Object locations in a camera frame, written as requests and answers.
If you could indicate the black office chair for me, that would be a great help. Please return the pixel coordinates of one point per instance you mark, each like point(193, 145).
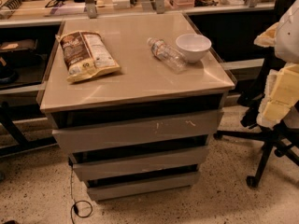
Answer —
point(281, 139)

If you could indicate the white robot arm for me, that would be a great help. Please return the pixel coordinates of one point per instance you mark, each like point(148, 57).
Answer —
point(287, 35)

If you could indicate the clear plastic water bottle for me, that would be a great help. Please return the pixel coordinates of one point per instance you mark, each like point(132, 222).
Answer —
point(170, 56)

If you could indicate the grey bottom drawer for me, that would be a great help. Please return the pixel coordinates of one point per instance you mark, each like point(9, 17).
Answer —
point(140, 187)

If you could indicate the grey drawer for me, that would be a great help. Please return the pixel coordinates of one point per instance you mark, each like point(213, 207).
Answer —
point(137, 131)
point(140, 164)
point(140, 187)

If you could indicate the white bowl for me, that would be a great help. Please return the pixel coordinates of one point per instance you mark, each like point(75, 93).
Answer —
point(193, 46)

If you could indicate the black coiled spring tool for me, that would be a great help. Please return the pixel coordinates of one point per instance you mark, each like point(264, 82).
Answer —
point(8, 8)

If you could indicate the grey middle drawer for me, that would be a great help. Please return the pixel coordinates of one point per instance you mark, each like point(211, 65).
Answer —
point(140, 164)

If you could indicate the beige top drawer cabinet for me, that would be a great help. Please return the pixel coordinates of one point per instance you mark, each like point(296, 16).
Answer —
point(144, 88)

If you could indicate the yellow taped gripper finger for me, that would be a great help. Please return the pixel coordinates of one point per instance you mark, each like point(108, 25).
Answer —
point(267, 38)

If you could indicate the grey top drawer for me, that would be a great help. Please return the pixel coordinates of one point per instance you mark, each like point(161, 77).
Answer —
point(137, 131)

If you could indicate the brown chip bag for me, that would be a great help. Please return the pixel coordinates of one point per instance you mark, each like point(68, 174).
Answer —
point(86, 56)

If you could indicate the long background workbench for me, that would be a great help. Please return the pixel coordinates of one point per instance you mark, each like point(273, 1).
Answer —
point(34, 12)

